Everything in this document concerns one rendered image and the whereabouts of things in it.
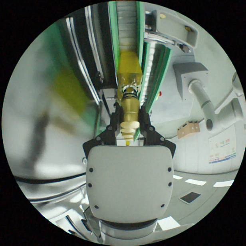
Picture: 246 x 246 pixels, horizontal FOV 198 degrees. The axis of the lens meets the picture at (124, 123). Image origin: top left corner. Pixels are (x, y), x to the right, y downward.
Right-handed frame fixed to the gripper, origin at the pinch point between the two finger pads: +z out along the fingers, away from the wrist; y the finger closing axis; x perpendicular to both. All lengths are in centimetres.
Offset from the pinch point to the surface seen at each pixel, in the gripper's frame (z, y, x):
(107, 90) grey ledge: 32.3, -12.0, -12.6
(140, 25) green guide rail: 15.1, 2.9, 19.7
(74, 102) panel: 4.8, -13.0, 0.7
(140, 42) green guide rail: 16.8, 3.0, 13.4
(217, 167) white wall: -85, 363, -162
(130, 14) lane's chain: 21.5, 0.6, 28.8
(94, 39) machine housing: 32.7, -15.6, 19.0
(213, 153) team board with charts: -12, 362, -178
